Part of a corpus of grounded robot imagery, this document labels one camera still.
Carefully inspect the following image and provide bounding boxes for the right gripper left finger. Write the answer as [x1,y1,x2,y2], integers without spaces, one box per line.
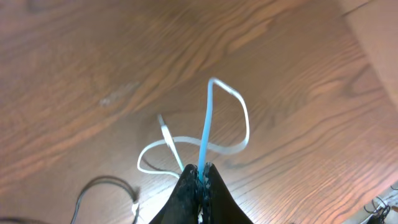
[149,164,199,224]

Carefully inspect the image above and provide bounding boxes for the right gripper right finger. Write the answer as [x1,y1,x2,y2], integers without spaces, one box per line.
[202,162,253,224]

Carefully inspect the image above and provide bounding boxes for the black USB cable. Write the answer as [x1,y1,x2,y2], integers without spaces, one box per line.
[0,175,141,224]

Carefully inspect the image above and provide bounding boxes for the cables beside table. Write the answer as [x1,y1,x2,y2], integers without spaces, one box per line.
[360,185,398,224]

